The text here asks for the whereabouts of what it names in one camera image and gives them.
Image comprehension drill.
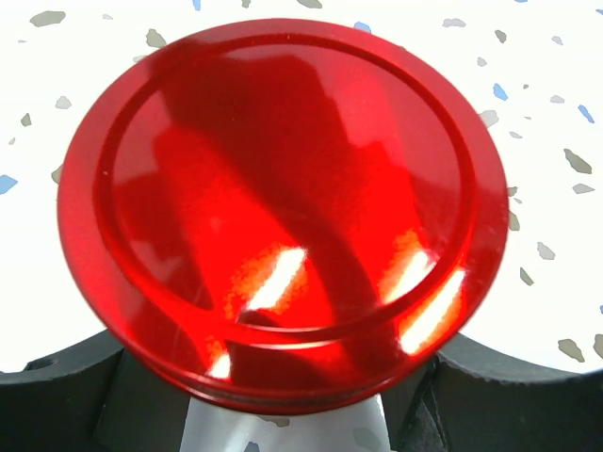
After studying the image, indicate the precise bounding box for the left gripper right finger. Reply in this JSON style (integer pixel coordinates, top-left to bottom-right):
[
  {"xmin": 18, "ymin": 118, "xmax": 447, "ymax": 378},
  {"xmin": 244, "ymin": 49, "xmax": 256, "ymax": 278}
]
[{"xmin": 380, "ymin": 334, "xmax": 602, "ymax": 452}]

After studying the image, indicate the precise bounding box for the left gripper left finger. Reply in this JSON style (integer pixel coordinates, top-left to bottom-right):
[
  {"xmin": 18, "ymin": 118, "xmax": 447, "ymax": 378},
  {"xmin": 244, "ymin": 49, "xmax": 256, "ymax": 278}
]
[{"xmin": 1, "ymin": 331, "xmax": 190, "ymax": 452}]

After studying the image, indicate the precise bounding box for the clear plastic jar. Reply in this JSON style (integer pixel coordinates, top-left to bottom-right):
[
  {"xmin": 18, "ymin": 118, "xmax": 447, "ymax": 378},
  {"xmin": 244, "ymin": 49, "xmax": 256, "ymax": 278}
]
[{"xmin": 180, "ymin": 395, "xmax": 390, "ymax": 452}]

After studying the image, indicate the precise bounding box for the red jar lid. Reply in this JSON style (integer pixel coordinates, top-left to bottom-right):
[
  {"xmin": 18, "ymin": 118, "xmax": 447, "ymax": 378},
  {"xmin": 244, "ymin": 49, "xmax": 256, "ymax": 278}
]
[{"xmin": 57, "ymin": 19, "xmax": 509, "ymax": 414}]

